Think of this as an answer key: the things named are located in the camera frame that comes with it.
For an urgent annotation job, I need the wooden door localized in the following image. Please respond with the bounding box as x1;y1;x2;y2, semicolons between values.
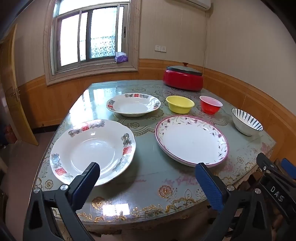
0;23;39;146

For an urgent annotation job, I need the large white red-print plate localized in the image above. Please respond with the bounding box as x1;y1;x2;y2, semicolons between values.
50;119;136;186

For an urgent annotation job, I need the grey pot lid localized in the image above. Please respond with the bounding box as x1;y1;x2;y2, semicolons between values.
166;62;203;76

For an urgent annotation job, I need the purple tissue box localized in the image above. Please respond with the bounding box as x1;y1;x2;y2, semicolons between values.
114;52;128;63

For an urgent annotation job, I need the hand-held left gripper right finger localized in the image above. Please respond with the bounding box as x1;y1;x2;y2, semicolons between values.
195;162;275;241

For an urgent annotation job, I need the yellow bowl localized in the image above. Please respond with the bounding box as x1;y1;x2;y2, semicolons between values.
166;95;195;114

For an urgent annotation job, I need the white power cord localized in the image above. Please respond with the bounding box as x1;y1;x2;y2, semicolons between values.
202;45;208;73

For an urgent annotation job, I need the red electric pot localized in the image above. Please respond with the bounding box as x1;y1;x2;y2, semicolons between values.
162;68;204;91

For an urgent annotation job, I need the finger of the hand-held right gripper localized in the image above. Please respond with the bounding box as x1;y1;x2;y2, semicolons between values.
275;158;296;180
256;152;296;223

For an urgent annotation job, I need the red plastic bowl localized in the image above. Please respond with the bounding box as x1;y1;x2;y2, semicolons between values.
199;95;223;115

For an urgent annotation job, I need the small white red-print plate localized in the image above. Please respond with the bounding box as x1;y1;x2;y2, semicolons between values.
106;93;161;117

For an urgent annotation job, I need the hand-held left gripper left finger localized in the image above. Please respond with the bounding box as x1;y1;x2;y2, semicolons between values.
23;162;101;241

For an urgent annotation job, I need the blue striped white bowl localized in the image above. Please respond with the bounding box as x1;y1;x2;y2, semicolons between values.
231;108;264;137

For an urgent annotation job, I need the white air conditioner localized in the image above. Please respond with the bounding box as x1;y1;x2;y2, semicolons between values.
185;0;211;10

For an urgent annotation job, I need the red container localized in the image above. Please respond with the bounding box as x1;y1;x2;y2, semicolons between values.
5;125;18;144

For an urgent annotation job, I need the window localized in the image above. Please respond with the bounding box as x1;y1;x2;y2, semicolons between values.
44;0;141;86

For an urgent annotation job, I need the pink-rimmed floral plate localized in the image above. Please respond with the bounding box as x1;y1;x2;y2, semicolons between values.
155;115;229;168

